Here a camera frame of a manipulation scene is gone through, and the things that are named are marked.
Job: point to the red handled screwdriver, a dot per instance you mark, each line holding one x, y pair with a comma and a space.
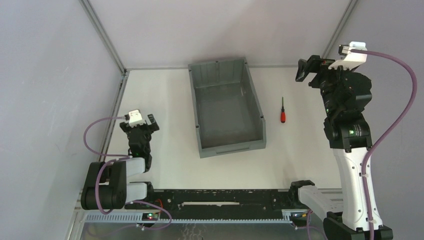
282, 114

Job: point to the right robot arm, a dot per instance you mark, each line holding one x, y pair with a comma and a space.
345, 93

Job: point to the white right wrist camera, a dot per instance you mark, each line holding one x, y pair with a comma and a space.
349, 59

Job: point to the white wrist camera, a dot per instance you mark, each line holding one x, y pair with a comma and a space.
349, 59
134, 118

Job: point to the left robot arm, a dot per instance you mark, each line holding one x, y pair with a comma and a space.
106, 187

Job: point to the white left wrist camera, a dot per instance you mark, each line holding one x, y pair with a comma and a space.
134, 118

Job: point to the aluminium left frame rail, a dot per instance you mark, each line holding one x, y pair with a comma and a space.
105, 94

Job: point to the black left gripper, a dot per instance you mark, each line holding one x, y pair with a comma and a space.
139, 129

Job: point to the grey plastic storage bin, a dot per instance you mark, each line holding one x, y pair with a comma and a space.
227, 113

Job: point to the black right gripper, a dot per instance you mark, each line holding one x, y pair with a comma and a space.
315, 71

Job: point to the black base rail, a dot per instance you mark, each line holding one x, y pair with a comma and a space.
222, 204

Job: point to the aluminium right frame rail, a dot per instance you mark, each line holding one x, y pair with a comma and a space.
352, 4

